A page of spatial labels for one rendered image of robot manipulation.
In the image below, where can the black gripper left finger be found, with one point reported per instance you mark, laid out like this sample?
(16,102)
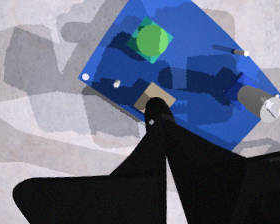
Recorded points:
(135,193)

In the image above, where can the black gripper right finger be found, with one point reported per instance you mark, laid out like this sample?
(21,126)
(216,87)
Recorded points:
(216,186)

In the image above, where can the blue circuit board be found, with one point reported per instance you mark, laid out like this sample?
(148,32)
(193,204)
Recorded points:
(167,60)

